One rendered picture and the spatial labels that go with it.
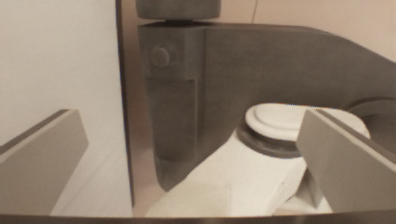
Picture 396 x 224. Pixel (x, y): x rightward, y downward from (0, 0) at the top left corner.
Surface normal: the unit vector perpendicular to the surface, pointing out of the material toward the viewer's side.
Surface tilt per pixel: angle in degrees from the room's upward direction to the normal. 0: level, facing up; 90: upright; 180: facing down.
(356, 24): 0
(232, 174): 90
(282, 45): 0
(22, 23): 90
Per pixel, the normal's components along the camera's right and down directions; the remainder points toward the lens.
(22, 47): 0.98, 0.19
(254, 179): 0.01, -0.88
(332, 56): -0.18, 0.48
